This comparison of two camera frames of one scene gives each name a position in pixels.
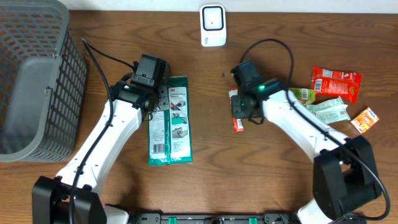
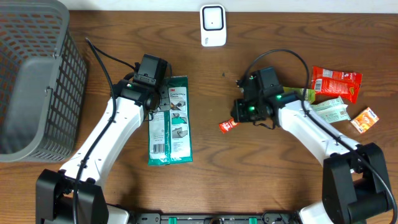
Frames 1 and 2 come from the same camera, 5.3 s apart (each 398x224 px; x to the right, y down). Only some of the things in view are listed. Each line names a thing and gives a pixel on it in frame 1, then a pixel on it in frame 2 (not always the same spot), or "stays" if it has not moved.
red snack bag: x=331 y=82 stays
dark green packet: x=169 y=130 stays
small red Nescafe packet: x=237 y=123 -> x=226 y=126
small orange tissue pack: x=364 y=121 stays
